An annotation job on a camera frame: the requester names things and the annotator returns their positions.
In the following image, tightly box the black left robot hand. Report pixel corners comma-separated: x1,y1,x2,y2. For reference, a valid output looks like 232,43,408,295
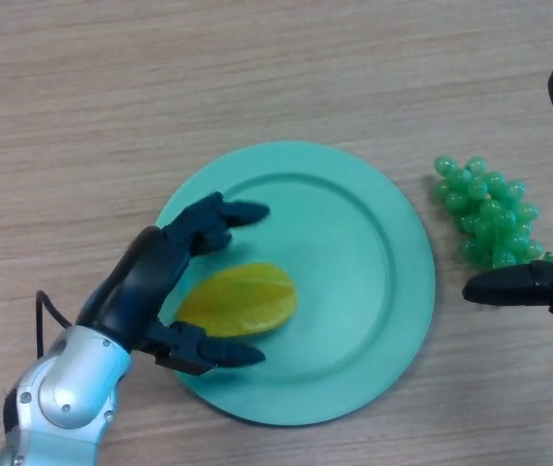
76,191,272,378

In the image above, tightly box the green round plate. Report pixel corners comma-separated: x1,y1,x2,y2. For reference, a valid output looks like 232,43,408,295
152,140,437,428

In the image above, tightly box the green grape bunch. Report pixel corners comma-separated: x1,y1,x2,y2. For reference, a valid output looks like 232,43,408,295
433,155,553,272

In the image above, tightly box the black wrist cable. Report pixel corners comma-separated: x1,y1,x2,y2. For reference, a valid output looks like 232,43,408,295
35,289,75,359

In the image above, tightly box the yellow starfruit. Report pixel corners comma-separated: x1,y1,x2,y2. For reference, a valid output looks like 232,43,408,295
177,262,300,338

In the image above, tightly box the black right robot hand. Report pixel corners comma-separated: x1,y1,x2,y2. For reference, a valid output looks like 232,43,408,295
462,7,553,316

